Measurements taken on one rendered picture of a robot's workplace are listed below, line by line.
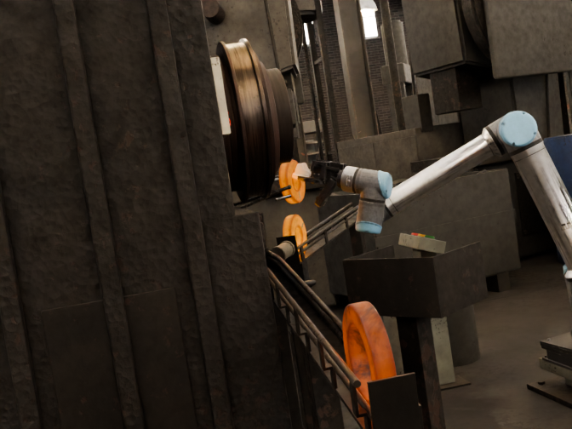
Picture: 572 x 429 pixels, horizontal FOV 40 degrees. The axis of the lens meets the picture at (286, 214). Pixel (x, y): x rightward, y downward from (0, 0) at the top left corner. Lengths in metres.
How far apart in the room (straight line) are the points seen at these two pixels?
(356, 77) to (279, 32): 6.33
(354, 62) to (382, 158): 4.92
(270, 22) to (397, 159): 1.96
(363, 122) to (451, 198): 6.63
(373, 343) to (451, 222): 3.53
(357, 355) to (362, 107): 10.00
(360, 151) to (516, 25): 1.81
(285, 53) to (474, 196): 1.47
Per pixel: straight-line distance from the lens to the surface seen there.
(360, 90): 11.28
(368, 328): 1.19
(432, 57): 5.98
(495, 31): 5.59
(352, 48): 11.33
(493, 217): 4.88
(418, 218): 4.56
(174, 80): 1.78
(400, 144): 6.31
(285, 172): 2.75
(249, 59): 2.16
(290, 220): 2.79
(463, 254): 1.84
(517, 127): 2.65
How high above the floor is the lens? 0.97
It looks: 4 degrees down
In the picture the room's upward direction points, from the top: 9 degrees counter-clockwise
